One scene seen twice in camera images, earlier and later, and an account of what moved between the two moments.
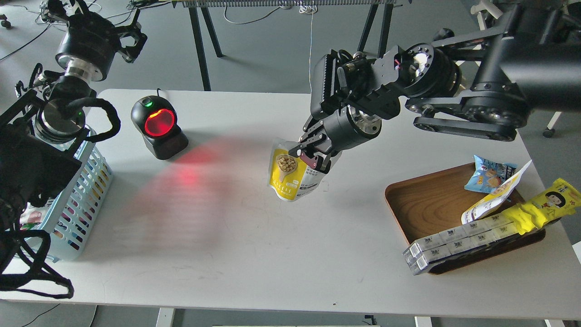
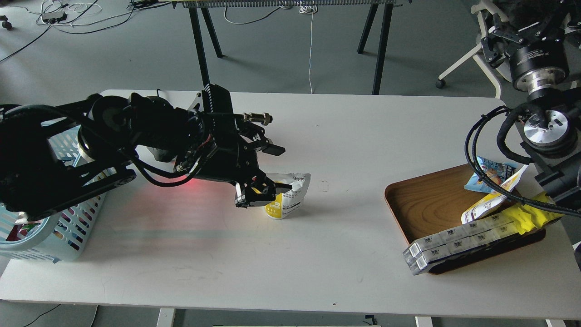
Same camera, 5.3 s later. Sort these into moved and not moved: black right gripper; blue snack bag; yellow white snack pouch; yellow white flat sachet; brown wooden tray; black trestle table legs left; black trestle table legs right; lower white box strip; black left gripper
Moved: black left gripper; black right gripper; yellow white snack pouch
Not moved: black trestle table legs left; brown wooden tray; yellow white flat sachet; blue snack bag; black trestle table legs right; lower white box strip
